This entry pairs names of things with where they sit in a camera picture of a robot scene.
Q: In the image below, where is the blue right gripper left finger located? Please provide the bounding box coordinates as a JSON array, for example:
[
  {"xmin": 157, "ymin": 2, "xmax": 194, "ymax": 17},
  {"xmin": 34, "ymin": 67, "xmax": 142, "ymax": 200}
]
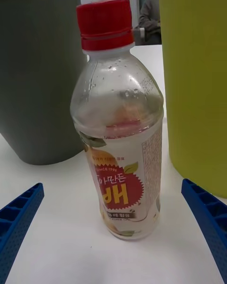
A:
[{"xmin": 0, "ymin": 182, "xmax": 45, "ymax": 284}]

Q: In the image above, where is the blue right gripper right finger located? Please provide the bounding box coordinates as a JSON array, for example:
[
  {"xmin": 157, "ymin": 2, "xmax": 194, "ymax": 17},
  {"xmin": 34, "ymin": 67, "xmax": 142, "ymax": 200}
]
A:
[{"xmin": 181, "ymin": 178, "xmax": 227, "ymax": 284}]

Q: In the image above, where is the clear bottle with red cap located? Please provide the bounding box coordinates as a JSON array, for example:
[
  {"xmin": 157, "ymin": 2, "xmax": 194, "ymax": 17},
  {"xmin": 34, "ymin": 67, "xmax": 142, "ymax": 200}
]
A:
[{"xmin": 70, "ymin": 0, "xmax": 164, "ymax": 241}]

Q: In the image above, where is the yellow-green plastic waste bin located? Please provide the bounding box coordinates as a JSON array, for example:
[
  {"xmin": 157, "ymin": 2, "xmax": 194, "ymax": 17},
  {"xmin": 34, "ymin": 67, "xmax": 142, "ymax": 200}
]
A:
[{"xmin": 157, "ymin": 0, "xmax": 227, "ymax": 198}]

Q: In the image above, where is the grey plastic waste bin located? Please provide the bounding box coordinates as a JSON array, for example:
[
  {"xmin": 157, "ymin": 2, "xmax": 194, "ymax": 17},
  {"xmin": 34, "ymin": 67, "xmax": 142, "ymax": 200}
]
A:
[{"xmin": 0, "ymin": 0, "xmax": 89, "ymax": 166}]

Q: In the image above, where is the person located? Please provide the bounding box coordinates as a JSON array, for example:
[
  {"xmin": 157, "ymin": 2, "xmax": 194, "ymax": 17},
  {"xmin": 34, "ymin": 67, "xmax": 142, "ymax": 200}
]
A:
[{"xmin": 138, "ymin": 0, "xmax": 163, "ymax": 45}]

